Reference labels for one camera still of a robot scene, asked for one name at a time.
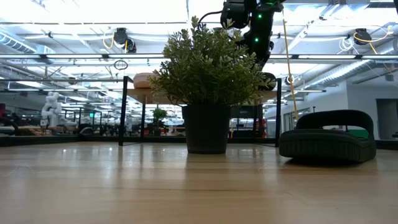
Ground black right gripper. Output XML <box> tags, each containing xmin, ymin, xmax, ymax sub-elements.
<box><xmin>247</xmin><ymin>42</ymin><xmax>274</xmax><ymax>68</ymax></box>

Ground pink rubber slide sandal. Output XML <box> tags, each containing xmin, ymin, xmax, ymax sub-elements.
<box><xmin>132</xmin><ymin>72</ymin><xmax>160</xmax><ymax>90</ymax></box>

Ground wooden shelf with black legs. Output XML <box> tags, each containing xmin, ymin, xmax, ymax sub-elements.
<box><xmin>118</xmin><ymin>75</ymin><xmax>283</xmax><ymax>148</ymax></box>

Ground green plant in black pot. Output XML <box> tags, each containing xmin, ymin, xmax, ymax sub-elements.
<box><xmin>148</xmin><ymin>15</ymin><xmax>276</xmax><ymax>156</ymax></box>

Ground small green background plant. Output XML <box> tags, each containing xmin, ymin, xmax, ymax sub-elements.
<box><xmin>151</xmin><ymin>107</ymin><xmax>169</xmax><ymax>137</ymax></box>

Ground green board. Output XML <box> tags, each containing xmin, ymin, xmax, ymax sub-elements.
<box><xmin>348</xmin><ymin>129</ymin><xmax>370</xmax><ymax>139</ymax></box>

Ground black chair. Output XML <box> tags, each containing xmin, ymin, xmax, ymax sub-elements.
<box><xmin>0</xmin><ymin>116</ymin><xmax>20</xmax><ymax>137</ymax></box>

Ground yellow cable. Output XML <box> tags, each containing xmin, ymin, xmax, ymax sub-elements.
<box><xmin>281</xmin><ymin>11</ymin><xmax>300</xmax><ymax>122</ymax></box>

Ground silver ventilation duct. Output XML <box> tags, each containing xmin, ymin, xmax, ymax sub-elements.
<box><xmin>0</xmin><ymin>30</ymin><xmax>40</xmax><ymax>54</ymax></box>
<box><xmin>306</xmin><ymin>58</ymin><xmax>374</xmax><ymax>88</ymax></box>

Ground black ceiling cable reel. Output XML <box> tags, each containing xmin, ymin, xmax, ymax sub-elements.
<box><xmin>353</xmin><ymin>27</ymin><xmax>373</xmax><ymax>46</ymax></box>
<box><xmin>112</xmin><ymin>27</ymin><xmax>137</xmax><ymax>54</ymax></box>

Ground black hanging cable loop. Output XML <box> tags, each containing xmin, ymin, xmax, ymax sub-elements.
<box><xmin>113</xmin><ymin>58</ymin><xmax>129</xmax><ymax>71</ymax></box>

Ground black metal table frame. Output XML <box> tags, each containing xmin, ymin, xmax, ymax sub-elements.
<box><xmin>0</xmin><ymin>134</ymin><xmax>398</xmax><ymax>151</ymax></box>

